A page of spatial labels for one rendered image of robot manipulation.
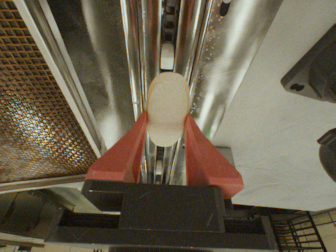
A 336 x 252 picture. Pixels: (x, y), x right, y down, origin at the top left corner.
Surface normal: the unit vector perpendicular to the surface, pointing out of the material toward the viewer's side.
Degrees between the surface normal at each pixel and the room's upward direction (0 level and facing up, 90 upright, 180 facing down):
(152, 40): 0
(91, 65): 0
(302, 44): 0
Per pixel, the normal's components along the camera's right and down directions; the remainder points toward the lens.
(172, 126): 0.04, 0.61
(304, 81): -0.02, 0.78
